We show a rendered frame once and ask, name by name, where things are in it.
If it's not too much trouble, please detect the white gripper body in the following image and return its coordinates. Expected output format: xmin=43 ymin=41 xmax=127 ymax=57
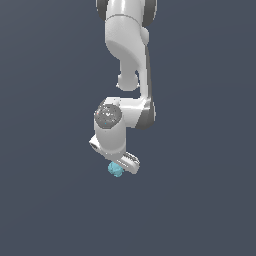
xmin=88 ymin=135 xmax=141 ymax=175

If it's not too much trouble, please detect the small light blue object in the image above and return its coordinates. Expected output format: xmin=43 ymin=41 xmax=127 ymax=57
xmin=107 ymin=161 xmax=125 ymax=178

